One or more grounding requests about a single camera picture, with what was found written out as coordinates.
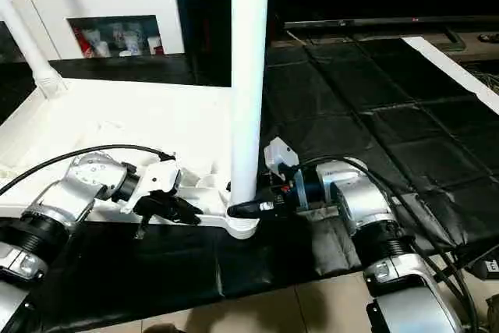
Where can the white plastic table top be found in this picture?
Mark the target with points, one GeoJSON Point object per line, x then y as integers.
{"type": "Point", "coordinates": [117, 126]}

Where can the white plastic table leg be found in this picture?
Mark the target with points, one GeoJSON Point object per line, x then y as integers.
{"type": "Point", "coordinates": [31, 44]}
{"type": "Point", "coordinates": [249, 76]}

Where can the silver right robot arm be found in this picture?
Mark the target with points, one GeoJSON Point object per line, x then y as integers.
{"type": "Point", "coordinates": [366, 208]}

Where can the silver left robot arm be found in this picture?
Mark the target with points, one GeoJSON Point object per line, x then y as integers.
{"type": "Point", "coordinates": [58, 204]}

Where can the black work mat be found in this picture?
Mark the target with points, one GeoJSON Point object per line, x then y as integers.
{"type": "Point", "coordinates": [195, 271]}

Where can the crumpled black plastic sheet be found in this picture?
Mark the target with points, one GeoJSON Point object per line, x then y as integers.
{"type": "Point", "coordinates": [374, 115]}

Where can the white cabinet with glass doors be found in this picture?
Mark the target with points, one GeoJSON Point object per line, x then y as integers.
{"type": "Point", "coordinates": [109, 5]}

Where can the dark low furniture silver edge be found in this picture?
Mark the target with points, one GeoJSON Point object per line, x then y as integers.
{"type": "Point", "coordinates": [390, 23]}

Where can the black bar with white label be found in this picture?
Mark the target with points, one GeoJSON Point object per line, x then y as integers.
{"type": "Point", "coordinates": [483, 259]}

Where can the black remote control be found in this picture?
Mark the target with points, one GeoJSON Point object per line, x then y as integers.
{"type": "Point", "coordinates": [490, 37]}

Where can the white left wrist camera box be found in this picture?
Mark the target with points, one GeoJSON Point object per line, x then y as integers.
{"type": "Point", "coordinates": [160, 177]}

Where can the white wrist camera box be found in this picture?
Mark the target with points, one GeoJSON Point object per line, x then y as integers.
{"type": "Point", "coordinates": [160, 177]}
{"type": "Point", "coordinates": [281, 155]}

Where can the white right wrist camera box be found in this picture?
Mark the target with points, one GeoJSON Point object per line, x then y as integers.
{"type": "Point", "coordinates": [281, 155]}

